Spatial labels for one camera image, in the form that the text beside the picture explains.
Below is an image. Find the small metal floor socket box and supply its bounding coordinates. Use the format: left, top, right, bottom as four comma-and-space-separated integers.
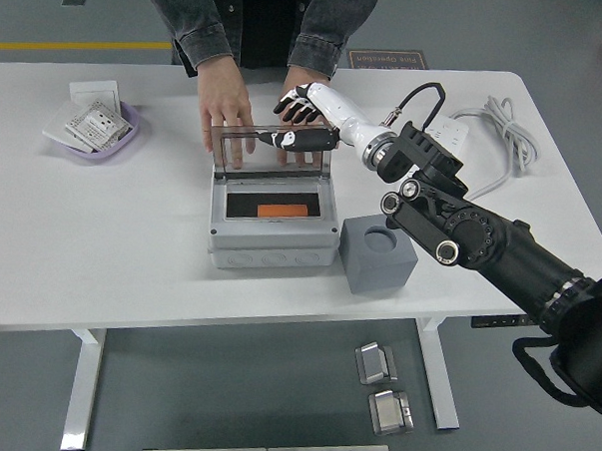
353, 340, 400, 388

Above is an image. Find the white table leg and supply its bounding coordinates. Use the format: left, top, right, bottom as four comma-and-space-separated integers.
411, 314, 466, 432
59, 326, 109, 451

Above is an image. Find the white table right leg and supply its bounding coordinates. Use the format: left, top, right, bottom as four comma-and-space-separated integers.
411, 314, 466, 432

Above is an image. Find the white plain cover plate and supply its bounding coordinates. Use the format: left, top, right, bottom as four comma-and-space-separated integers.
41, 105, 95, 154

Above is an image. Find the person's right hand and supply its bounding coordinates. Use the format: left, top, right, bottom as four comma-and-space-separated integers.
193, 59, 263, 171

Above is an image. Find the white socket panel printed edge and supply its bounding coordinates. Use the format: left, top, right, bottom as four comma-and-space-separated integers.
64, 99, 136, 155

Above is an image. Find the grey cube with round hole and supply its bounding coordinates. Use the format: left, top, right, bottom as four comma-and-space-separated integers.
338, 212, 421, 297

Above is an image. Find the white table left leg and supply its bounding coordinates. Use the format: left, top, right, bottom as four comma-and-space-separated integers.
59, 326, 109, 451

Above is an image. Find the person's torso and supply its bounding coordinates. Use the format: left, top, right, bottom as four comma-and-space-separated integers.
235, 0, 316, 72

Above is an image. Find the brown floor sign with text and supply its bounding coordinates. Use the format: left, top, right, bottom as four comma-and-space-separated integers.
345, 48, 430, 72

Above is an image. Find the purple plastic tray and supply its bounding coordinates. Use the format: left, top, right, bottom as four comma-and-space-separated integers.
48, 98, 144, 168

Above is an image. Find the person's left hand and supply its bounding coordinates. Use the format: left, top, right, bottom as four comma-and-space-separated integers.
276, 67, 333, 171

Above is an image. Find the orange cylinder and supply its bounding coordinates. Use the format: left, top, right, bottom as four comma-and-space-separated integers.
257, 202, 308, 221

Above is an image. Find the white square switch plate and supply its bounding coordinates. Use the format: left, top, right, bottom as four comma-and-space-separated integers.
67, 78, 124, 117

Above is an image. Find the black table control panel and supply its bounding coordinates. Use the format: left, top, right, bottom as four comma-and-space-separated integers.
470, 314, 541, 331

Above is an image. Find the grey junction box clear lid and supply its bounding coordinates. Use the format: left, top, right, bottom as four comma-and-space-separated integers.
205, 123, 346, 274

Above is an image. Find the white power strip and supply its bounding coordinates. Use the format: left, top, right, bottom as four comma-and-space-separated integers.
426, 114, 469, 157

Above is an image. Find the white power cord with plug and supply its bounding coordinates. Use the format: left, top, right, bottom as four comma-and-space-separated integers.
444, 94, 542, 205

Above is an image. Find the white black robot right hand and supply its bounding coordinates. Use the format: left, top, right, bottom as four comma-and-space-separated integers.
255, 80, 401, 164

